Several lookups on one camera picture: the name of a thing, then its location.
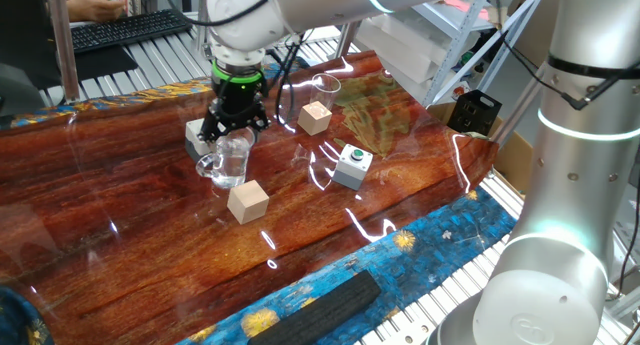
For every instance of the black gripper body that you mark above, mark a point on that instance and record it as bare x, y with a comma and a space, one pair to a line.
239, 100

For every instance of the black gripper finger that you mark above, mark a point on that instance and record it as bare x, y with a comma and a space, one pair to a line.
261, 120
212, 127

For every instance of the clear mug with water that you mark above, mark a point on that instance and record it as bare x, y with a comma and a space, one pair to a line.
230, 162

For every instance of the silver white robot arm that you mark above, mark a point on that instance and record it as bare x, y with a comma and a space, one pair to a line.
575, 160

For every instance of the clear empty plastic cup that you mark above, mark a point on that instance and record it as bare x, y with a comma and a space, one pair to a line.
325, 90

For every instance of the person hand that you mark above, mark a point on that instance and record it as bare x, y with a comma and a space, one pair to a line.
95, 6

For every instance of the red push button box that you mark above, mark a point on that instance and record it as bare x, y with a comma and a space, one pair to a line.
192, 135

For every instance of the light wooden cube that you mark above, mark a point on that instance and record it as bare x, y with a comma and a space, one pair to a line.
247, 202
314, 120

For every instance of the green push button box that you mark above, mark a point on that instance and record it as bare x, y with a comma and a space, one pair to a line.
352, 167

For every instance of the black power adapter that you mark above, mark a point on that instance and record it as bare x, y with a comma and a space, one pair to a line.
186, 1

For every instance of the black desk mat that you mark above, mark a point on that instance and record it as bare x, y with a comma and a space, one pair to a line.
107, 62

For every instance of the glossy wood grain mat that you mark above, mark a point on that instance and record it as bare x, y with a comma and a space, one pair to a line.
150, 235

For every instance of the black computer keyboard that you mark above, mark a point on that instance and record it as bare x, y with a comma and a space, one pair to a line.
125, 30

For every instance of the white foam boxes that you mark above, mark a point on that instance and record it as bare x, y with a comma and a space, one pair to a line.
400, 45

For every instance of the black foam bar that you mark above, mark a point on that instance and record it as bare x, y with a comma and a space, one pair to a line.
320, 310

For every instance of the small red white object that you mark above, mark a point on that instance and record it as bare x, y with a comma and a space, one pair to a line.
461, 91

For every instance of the white metal shelf rack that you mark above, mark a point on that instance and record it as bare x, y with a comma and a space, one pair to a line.
452, 55

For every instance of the black plastic crate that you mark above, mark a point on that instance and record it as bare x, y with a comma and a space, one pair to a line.
472, 112

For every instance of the black computer monitor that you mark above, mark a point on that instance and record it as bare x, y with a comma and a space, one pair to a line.
25, 25

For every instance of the small green object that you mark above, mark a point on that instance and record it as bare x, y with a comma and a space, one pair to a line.
466, 58

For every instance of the pink paper sheet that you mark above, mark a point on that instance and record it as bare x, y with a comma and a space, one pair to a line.
462, 6

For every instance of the brown wooden panel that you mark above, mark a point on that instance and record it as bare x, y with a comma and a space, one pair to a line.
530, 20

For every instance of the aluminium frame post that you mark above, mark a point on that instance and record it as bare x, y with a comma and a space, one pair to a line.
205, 35
62, 40

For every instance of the aluminium frame beam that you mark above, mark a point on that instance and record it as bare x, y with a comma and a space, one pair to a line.
515, 112

